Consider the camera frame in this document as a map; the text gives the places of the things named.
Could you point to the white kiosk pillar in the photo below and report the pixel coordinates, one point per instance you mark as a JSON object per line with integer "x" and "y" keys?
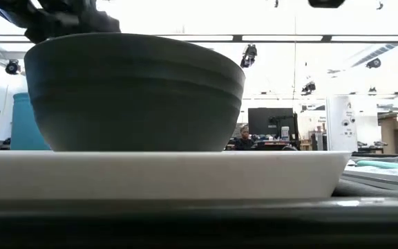
{"x": 340, "y": 117}

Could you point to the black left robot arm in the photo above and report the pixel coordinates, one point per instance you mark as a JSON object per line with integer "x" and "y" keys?
{"x": 3, "y": 12}

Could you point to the black computer monitor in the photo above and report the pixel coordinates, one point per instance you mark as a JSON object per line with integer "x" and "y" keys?
{"x": 261, "y": 121}

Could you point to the blue mug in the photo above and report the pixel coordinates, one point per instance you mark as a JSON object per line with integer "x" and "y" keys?
{"x": 24, "y": 128}

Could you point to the small white container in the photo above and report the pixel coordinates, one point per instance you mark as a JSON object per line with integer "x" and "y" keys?
{"x": 285, "y": 133}

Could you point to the white round plate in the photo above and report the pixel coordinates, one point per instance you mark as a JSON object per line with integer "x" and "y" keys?
{"x": 164, "y": 176}

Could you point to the black ceiling camera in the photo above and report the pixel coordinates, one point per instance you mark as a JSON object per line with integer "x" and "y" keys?
{"x": 249, "y": 55}
{"x": 373, "y": 63}
{"x": 12, "y": 66}
{"x": 309, "y": 87}

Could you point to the person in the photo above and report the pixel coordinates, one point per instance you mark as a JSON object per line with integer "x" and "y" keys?
{"x": 244, "y": 140}

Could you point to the wooden cabinet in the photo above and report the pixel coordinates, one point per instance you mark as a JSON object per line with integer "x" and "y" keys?
{"x": 392, "y": 135}

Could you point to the black bowl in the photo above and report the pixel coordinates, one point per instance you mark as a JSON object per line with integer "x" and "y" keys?
{"x": 133, "y": 97}

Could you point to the grey napkin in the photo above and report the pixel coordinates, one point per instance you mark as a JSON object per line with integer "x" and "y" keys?
{"x": 382, "y": 178}

